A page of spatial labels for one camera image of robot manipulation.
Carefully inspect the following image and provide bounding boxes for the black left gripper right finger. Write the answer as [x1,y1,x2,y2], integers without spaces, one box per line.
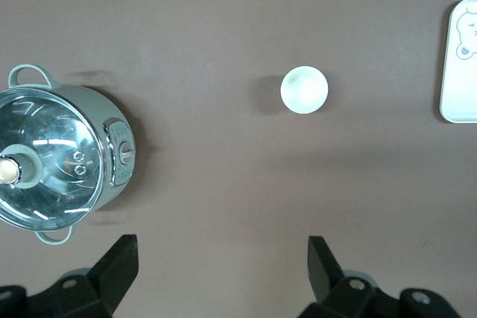
[300,235,458,318]

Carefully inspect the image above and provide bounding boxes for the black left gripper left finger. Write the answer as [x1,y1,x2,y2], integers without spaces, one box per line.
[0,235,139,318]

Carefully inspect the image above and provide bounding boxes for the white plastic cup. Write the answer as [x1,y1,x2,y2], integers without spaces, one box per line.
[279,66,330,115]

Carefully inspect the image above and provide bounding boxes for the cream bear print tray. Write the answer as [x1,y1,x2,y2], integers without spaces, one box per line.
[437,0,477,124]

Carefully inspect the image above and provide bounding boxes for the glass pot lid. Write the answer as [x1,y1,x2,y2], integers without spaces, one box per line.
[0,86,109,230]

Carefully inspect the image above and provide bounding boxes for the grey pot with glass lid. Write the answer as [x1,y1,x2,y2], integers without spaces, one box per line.
[7,64,136,247]

